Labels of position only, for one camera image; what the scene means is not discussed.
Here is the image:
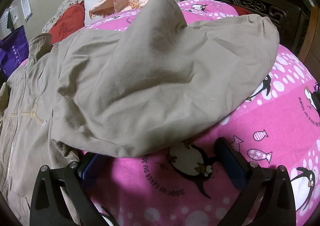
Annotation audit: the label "orange fringed cloth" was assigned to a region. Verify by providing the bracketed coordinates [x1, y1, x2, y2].
[88, 0, 149, 19]

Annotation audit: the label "red heart cushion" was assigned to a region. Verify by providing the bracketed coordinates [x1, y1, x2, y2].
[48, 1, 85, 44]

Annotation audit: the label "purple shopping bag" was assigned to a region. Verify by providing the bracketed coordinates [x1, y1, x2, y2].
[0, 25, 29, 78]

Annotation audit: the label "white pillow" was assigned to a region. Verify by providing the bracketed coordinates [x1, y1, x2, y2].
[83, 0, 146, 27]

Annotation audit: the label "pink penguin print blanket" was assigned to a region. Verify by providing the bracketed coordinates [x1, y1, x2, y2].
[17, 0, 320, 226]

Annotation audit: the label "beige khaki jacket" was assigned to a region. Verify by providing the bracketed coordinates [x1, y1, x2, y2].
[1, 0, 279, 225]

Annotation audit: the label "white wall calendar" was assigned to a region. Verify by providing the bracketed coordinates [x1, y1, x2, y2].
[20, 0, 33, 22]

